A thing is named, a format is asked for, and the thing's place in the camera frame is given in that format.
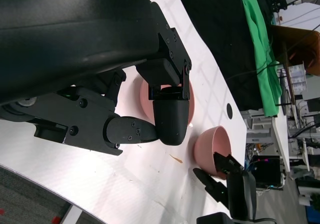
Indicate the white blue printed carton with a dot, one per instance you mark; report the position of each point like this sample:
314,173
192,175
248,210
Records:
296,76

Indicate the pink plastic bowl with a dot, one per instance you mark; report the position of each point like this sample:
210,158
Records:
145,99
205,149

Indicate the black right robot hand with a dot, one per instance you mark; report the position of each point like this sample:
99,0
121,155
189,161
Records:
240,194

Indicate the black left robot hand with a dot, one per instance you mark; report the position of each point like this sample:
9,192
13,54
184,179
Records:
75,47

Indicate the green cloth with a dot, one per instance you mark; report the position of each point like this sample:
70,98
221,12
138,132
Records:
260,47

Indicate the black electronic box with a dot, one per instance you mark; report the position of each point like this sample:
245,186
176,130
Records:
265,171

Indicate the brown open bin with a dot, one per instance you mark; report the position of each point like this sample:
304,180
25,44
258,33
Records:
300,47

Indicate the black backdrop cloth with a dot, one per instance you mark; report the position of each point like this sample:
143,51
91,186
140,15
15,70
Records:
220,34

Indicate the blue plastic crate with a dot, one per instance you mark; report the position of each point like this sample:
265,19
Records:
313,215

